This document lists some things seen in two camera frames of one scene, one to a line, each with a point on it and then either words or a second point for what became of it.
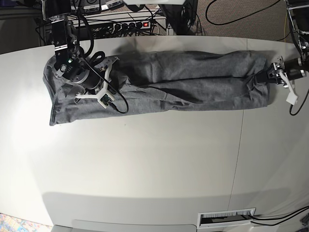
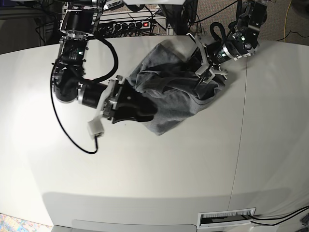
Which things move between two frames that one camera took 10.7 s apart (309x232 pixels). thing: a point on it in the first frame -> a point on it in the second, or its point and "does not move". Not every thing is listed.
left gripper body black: (71, 67) -> (132, 104)
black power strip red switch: (136, 25) does not move
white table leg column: (169, 30) does not move
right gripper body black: (293, 69) -> (216, 52)
